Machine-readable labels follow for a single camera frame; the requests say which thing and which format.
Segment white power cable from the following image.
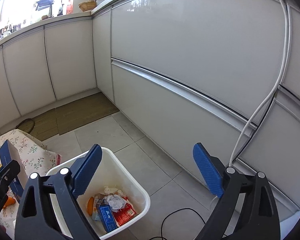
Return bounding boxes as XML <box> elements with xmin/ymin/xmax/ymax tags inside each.
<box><xmin>210</xmin><ymin>0</ymin><xmax>291</xmax><ymax>205</ymax></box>

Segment blue faucet cloth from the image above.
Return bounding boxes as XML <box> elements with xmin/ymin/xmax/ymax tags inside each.
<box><xmin>36</xmin><ymin>0</ymin><xmax>55</xmax><ymax>11</ymax></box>

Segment white kitchen cabinets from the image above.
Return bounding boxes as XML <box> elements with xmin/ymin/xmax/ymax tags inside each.
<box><xmin>0</xmin><ymin>0</ymin><xmax>300</xmax><ymax>212</ymax></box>

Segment orange peel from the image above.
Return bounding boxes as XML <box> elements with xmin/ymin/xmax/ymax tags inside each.
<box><xmin>3</xmin><ymin>197</ymin><xmax>16</xmax><ymax>209</ymax></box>
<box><xmin>87</xmin><ymin>197</ymin><xmax>94</xmax><ymax>217</ymax></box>

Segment red instant noodle cup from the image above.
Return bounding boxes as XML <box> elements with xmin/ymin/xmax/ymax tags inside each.
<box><xmin>113</xmin><ymin>197</ymin><xmax>138</xmax><ymax>227</ymax></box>

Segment white plastic trash bin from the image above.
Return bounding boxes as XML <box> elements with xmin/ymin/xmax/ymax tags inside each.
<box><xmin>46</xmin><ymin>146</ymin><xmax>151</xmax><ymax>240</ymax></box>

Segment wicker basket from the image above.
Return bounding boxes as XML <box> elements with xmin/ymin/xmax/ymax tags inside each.
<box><xmin>78</xmin><ymin>1</ymin><xmax>97</xmax><ymax>12</ymax></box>

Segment floral tablecloth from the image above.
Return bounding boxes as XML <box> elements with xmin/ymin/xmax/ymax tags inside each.
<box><xmin>0</xmin><ymin>129</ymin><xmax>62</xmax><ymax>239</ymax></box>

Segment brown floor mat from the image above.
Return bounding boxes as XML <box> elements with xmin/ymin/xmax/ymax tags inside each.
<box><xmin>16</xmin><ymin>92</ymin><xmax>119</xmax><ymax>141</ymax></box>

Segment light blue milk carton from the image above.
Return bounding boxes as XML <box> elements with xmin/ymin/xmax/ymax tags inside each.
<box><xmin>91</xmin><ymin>193</ymin><xmax>105</xmax><ymax>221</ymax></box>

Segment red drink bottle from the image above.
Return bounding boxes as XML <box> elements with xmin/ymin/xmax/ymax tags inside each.
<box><xmin>66</xmin><ymin>0</ymin><xmax>73</xmax><ymax>15</ymax></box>

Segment black floor cable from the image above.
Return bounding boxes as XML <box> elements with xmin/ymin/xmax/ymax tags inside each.
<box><xmin>147</xmin><ymin>207</ymin><xmax>208</xmax><ymax>240</ymax></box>

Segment dark blue small box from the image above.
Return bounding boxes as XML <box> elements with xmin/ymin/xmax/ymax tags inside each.
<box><xmin>98</xmin><ymin>204</ymin><xmax>117</xmax><ymax>233</ymax></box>

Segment white tissue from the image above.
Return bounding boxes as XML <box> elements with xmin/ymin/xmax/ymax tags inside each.
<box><xmin>104</xmin><ymin>186</ymin><xmax>127</xmax><ymax>212</ymax></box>

